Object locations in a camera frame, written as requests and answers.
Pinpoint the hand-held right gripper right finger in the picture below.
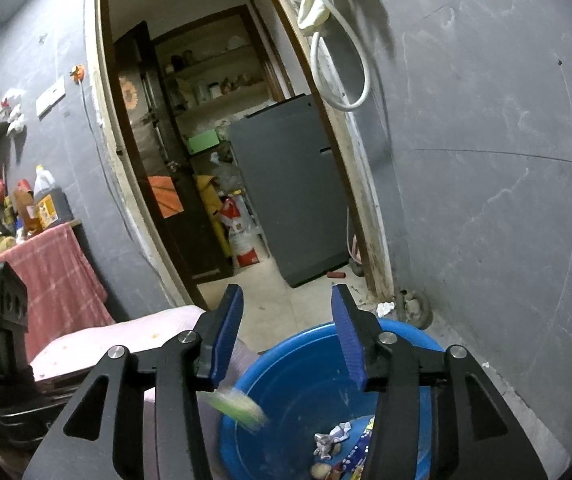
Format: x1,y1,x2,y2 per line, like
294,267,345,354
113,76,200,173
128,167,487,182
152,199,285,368
331,284,549,480

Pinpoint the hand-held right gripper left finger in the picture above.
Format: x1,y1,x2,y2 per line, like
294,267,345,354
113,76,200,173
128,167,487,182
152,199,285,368
21,283,244,480

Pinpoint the blue plastic basin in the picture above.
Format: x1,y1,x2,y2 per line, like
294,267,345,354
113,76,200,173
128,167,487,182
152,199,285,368
217,318,447,480

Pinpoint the green vegetable scrap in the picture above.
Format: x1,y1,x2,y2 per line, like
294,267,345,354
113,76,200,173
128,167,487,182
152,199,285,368
208,386,269,433

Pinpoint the white purple packet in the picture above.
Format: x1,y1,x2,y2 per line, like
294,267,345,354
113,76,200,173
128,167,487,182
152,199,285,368
338,415,377,480

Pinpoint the red checkered cloth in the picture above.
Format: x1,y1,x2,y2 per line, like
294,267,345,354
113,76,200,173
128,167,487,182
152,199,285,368
0,222,116,361

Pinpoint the grey floor pipe fitting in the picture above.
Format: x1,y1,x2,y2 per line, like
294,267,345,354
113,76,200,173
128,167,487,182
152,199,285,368
397,290,434,328

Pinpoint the white red sack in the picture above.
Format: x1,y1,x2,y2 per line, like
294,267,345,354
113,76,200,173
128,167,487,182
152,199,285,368
221,195,262,268

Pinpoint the crumpled white paper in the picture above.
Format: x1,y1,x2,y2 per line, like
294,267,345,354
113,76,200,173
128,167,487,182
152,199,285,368
313,422,352,461

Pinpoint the dark wooden door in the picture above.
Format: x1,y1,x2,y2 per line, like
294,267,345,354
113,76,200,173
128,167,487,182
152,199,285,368
111,20,234,283

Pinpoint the orange plastic bottle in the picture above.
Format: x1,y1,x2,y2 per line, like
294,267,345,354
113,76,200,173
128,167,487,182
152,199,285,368
12,179,44,236

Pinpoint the large dark liquid jug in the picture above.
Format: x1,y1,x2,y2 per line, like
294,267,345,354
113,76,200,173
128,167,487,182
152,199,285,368
32,164,74,228

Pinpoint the yellow bag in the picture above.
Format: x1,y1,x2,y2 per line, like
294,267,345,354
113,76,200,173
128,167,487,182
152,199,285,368
193,174,232,261

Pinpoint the orange paper sheet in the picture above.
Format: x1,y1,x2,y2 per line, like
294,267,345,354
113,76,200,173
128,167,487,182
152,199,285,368
147,176,187,219

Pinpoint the green box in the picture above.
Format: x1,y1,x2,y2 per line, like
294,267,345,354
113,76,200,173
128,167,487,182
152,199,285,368
187,128,221,156

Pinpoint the white rag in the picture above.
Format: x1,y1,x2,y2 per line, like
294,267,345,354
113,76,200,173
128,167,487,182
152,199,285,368
1,89,27,133

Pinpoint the storage shelf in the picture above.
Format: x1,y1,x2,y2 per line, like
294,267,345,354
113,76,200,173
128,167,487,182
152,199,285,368
158,42,277,116

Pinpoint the sunflower sticker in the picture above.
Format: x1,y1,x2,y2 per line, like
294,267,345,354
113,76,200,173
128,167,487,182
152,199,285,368
118,76,139,110

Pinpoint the thin wall cable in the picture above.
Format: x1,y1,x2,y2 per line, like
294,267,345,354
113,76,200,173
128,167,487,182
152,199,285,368
80,80,134,243

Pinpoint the wooden door frame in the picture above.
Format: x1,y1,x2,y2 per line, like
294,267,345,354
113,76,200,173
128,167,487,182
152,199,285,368
83,0,397,311

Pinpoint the white wall plate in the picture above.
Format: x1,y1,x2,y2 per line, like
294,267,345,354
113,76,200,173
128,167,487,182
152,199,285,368
35,76,67,120

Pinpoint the white hose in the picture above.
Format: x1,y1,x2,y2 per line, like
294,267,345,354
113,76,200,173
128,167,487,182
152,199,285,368
310,0,371,111

